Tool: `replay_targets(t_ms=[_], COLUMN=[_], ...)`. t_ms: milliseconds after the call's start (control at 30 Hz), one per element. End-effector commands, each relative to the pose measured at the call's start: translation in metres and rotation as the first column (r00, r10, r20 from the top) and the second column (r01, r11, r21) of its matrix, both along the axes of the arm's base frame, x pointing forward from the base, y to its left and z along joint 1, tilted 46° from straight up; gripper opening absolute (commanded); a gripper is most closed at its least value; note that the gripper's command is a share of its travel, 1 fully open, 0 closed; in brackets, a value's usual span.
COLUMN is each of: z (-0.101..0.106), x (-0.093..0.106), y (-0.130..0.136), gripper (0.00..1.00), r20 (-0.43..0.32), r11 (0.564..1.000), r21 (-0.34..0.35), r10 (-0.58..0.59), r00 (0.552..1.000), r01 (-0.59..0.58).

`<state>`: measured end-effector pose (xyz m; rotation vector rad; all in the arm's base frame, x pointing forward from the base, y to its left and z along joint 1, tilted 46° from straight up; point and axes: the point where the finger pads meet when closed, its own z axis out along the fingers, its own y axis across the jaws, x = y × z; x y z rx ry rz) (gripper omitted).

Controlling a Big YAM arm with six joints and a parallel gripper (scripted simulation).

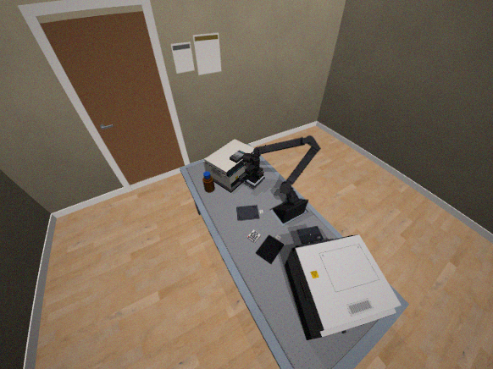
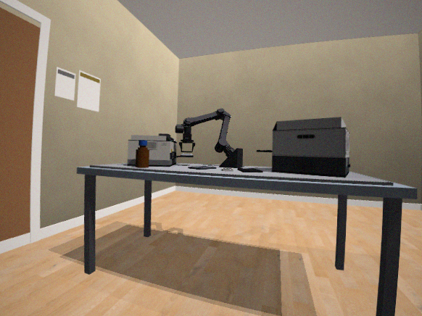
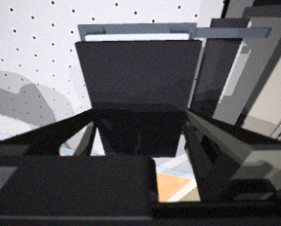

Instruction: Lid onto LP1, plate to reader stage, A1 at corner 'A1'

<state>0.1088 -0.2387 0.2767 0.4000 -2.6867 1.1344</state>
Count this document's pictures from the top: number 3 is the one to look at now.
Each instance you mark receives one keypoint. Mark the light grey perforated base plate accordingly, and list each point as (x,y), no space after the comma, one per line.
(41,81)

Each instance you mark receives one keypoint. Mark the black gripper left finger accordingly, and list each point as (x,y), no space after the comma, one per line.
(48,139)

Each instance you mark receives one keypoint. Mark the white multi-well plate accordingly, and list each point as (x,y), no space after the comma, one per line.
(135,37)

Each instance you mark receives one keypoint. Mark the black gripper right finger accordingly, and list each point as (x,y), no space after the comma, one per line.
(244,155)

